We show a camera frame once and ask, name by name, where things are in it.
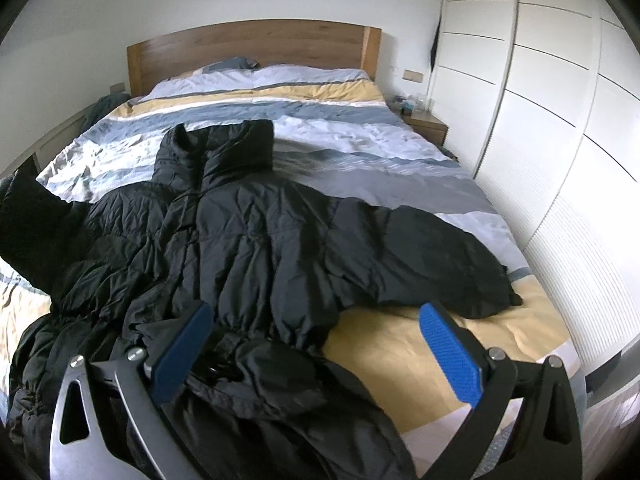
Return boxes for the black puffer jacket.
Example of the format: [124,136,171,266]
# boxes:
[1,120,521,479]

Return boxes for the striped duvet cover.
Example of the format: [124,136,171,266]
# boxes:
[1,65,584,479]

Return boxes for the grey-blue pillow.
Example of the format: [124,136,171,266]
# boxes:
[202,56,259,74]

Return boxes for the wall switch plate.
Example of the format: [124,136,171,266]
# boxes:
[402,70,424,84]

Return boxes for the wooden nightstand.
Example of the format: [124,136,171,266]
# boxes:
[401,112,448,148]

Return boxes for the dark clothes pile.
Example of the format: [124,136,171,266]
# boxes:
[80,92,131,133]

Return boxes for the items on nightstand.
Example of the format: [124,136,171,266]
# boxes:
[388,94,433,116]

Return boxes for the wooden headboard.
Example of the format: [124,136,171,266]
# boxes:
[127,18,382,96]

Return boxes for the low white shelf unit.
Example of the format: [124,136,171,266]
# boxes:
[1,106,89,178]

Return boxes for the white sliding wardrobe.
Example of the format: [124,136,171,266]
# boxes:
[429,0,640,411]

